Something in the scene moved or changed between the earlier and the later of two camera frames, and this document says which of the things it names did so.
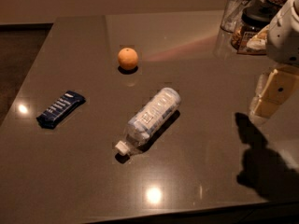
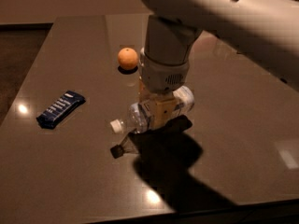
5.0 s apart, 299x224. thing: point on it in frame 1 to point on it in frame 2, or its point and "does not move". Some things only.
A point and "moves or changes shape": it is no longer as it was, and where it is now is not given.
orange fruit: (127, 58) does not move
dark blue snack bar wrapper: (66, 105) does not move
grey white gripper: (284, 39) to (162, 76)
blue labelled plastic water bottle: (149, 119) moves or changes shape
